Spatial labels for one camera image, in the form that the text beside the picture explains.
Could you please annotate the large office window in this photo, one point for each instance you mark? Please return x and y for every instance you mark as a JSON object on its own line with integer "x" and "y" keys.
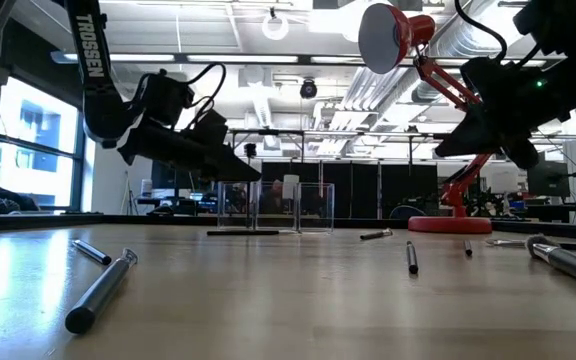
{"x": 33, "y": 165}

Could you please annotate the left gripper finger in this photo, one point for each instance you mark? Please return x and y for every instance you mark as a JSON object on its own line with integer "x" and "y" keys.
{"x": 228, "y": 165}

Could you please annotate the black aluminium table frame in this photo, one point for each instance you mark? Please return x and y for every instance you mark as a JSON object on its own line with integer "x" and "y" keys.
{"x": 118, "y": 220}

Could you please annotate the red desk lamp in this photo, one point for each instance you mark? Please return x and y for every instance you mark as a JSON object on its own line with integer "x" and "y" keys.
{"x": 450, "y": 225}

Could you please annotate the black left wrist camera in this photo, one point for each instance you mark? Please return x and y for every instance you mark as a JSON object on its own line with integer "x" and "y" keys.
{"x": 210, "y": 125}

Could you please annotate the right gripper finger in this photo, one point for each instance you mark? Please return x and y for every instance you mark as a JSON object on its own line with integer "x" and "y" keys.
{"x": 468, "y": 140}
{"x": 523, "y": 150}

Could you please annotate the short black pen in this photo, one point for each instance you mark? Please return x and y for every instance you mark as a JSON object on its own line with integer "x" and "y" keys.
{"x": 375, "y": 234}

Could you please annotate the clear acrylic brush organizer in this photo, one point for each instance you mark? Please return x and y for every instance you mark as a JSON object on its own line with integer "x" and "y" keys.
{"x": 295, "y": 210}

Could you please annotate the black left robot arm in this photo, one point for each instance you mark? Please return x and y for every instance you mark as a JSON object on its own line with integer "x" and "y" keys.
{"x": 90, "y": 55}

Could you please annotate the black metal rack frame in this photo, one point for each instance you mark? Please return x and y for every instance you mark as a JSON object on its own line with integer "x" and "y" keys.
{"x": 278, "y": 132}

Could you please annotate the black computer monitor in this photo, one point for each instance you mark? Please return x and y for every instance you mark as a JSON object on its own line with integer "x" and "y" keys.
{"x": 548, "y": 175}
{"x": 173, "y": 182}

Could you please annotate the silver ventilation duct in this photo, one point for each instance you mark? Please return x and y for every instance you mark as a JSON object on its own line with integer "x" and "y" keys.
{"x": 448, "y": 40}

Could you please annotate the large Solve powder brush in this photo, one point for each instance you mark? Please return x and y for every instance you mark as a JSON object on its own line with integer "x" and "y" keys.
{"x": 568, "y": 265}

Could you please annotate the black partition wall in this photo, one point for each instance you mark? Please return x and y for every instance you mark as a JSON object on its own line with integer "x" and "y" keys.
{"x": 348, "y": 190}

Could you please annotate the person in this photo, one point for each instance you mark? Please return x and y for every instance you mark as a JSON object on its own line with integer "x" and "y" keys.
{"x": 277, "y": 189}

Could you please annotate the black ceiling speaker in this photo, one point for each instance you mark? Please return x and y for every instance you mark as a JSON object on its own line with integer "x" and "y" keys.
{"x": 308, "y": 89}

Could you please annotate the long ceiling light strip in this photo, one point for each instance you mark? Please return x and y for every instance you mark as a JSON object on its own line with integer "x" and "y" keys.
{"x": 243, "y": 58}

